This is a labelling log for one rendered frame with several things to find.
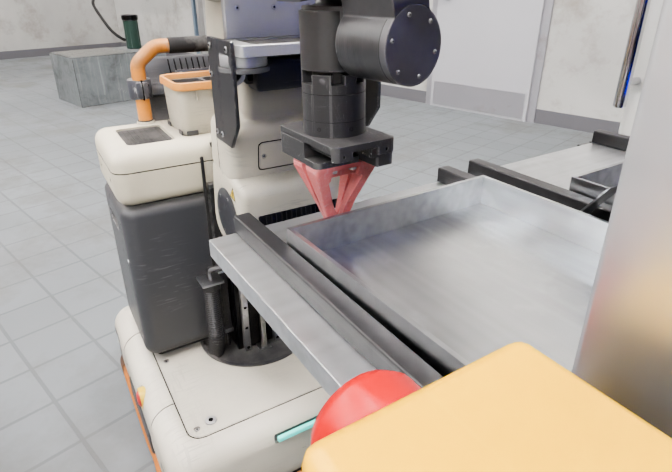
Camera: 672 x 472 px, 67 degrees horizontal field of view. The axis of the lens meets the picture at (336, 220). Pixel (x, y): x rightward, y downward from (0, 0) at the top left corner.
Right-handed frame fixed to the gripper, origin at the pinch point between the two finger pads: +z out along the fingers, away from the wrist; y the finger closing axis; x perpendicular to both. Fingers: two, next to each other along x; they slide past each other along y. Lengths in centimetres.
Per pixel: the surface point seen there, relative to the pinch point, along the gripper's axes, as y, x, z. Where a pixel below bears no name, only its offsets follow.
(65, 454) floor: -80, -34, 89
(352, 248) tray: 2.5, 0.3, 2.2
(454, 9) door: -329, 335, -1
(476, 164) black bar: -5.9, 26.0, 0.7
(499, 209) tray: 3.9, 19.6, 2.2
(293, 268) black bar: 5.6, -7.8, 0.4
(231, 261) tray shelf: -1.8, -10.6, 2.3
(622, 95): -19, 82, 0
